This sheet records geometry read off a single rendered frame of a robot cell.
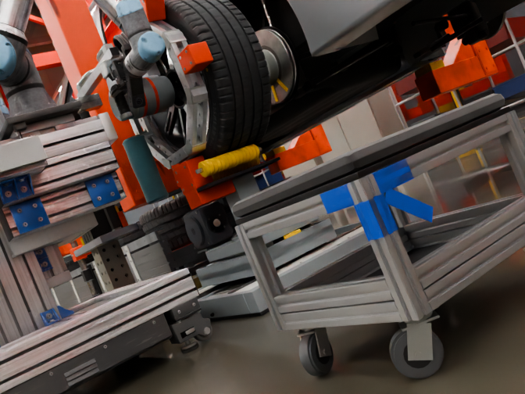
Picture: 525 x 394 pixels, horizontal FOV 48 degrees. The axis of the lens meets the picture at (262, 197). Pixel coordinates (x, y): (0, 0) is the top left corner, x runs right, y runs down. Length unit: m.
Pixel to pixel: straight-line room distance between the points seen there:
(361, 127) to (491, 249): 6.46
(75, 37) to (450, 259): 2.21
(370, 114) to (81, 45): 4.91
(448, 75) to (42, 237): 2.95
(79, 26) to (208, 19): 0.86
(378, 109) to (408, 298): 6.50
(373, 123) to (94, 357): 5.90
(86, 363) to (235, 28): 1.21
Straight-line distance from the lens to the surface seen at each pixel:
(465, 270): 0.91
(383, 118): 7.29
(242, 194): 2.26
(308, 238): 2.18
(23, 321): 1.96
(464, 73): 4.28
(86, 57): 2.79
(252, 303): 1.87
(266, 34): 2.58
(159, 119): 2.52
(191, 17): 2.13
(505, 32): 5.93
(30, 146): 1.72
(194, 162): 2.19
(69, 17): 2.85
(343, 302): 0.92
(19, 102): 1.92
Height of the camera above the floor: 0.32
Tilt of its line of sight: level
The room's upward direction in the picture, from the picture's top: 23 degrees counter-clockwise
